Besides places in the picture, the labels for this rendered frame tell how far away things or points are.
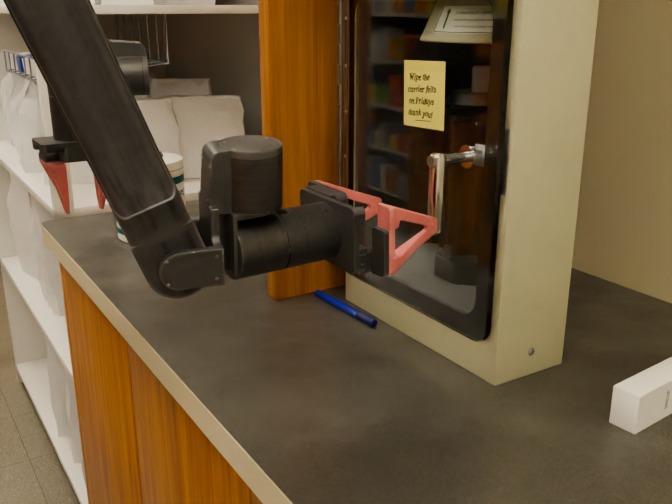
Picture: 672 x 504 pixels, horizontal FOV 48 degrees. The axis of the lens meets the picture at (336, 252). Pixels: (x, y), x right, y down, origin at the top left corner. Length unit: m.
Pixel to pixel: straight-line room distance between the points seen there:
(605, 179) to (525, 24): 0.54
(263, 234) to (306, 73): 0.43
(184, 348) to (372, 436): 0.31
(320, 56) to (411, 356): 0.43
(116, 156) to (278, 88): 0.46
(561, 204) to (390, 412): 0.30
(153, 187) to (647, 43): 0.82
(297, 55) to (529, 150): 0.39
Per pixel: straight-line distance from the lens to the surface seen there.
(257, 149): 0.65
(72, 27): 0.60
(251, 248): 0.67
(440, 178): 0.80
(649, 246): 1.25
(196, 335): 1.02
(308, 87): 1.07
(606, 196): 1.29
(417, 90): 0.90
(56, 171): 1.02
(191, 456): 1.05
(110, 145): 0.62
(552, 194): 0.86
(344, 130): 1.04
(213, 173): 0.65
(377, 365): 0.92
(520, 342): 0.90
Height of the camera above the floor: 1.35
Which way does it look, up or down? 18 degrees down
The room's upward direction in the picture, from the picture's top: straight up
